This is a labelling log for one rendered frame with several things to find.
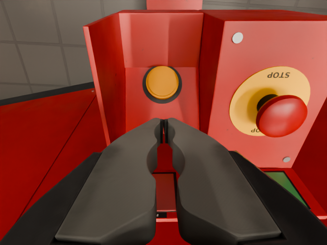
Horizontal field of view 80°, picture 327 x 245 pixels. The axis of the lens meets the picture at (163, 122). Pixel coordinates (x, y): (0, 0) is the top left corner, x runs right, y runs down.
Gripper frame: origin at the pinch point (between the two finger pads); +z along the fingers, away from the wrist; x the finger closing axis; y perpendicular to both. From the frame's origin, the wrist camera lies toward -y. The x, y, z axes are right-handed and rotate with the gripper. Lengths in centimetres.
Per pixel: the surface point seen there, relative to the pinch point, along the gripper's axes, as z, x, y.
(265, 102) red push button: 4.0, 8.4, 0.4
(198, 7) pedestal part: 71, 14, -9
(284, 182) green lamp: 4.3, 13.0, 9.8
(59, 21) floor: 84, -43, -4
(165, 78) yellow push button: 11.4, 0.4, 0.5
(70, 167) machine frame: 24.8, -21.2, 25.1
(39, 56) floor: 85, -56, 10
